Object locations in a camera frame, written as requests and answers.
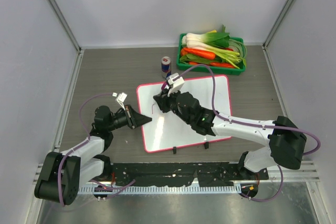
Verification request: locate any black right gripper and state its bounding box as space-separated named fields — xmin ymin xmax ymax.
xmin=155 ymin=86 xmax=193 ymax=124

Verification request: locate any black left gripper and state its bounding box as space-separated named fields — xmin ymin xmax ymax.
xmin=107 ymin=104 xmax=151 ymax=132

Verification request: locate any purple capped marker pen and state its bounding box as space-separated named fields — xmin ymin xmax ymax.
xmin=161 ymin=81 xmax=170 ymax=94

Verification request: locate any pink framed whiteboard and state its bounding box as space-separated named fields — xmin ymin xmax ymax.
xmin=135 ymin=74 xmax=233 ymax=154

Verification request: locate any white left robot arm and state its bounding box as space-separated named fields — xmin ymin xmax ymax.
xmin=34 ymin=105 xmax=152 ymax=205

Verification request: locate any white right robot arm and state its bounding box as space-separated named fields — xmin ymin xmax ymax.
xmin=153 ymin=91 xmax=307 ymax=179

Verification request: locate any red bull can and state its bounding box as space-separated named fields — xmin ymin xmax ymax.
xmin=161 ymin=57 xmax=171 ymax=79

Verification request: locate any green plastic tray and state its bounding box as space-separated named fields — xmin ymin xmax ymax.
xmin=176 ymin=33 xmax=246 ymax=76

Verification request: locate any orange carrot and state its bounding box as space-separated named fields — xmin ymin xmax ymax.
xmin=181 ymin=48 xmax=216 ymax=60

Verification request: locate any bok choy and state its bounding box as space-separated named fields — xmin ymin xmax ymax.
xmin=181 ymin=25 xmax=230 ymax=48

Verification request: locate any green onion bunch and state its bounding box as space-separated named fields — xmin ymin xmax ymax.
xmin=203 ymin=39 xmax=247 ymax=69

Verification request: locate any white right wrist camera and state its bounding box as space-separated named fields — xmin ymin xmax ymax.
xmin=167 ymin=73 xmax=184 ymax=96

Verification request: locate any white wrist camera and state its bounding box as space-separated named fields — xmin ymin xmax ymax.
xmin=112 ymin=92 xmax=128 ymax=110
xmin=167 ymin=73 xmax=184 ymax=96

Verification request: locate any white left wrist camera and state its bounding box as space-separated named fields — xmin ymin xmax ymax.
xmin=112 ymin=92 xmax=128 ymax=110

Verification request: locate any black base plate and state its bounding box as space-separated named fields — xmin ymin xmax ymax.
xmin=94 ymin=162 xmax=269 ymax=187

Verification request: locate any white slotted cable duct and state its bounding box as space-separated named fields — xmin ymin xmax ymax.
xmin=78 ymin=185 xmax=242 ymax=195

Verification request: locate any left aluminium frame post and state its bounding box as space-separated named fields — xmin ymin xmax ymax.
xmin=47 ymin=0 xmax=81 ymax=52

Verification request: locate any aluminium frame post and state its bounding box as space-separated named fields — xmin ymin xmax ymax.
xmin=47 ymin=0 xmax=81 ymax=52
xmin=263 ymin=0 xmax=296 ymax=50

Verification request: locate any right aluminium frame post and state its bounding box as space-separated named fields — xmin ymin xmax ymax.
xmin=263 ymin=0 xmax=296 ymax=50

